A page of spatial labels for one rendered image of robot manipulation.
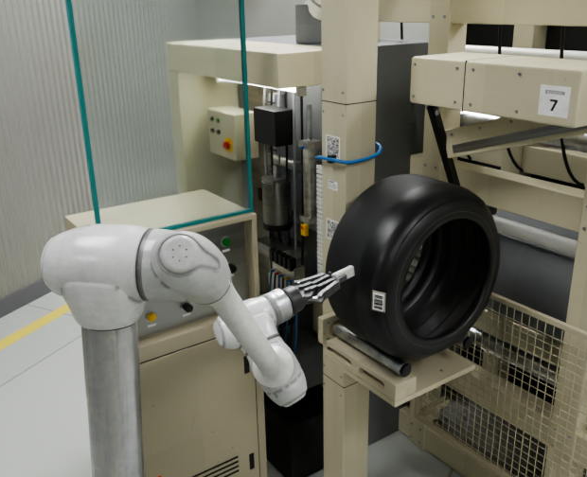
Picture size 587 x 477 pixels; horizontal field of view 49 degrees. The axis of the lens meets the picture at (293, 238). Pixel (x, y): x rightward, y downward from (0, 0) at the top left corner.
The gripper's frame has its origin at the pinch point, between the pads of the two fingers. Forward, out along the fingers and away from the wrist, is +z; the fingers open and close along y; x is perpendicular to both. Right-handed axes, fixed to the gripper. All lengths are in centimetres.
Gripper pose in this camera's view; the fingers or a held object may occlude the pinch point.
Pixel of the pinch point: (343, 274)
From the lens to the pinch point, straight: 183.1
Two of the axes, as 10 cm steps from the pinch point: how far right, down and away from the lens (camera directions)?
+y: -5.7, -2.8, 7.7
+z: 8.1, -3.5, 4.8
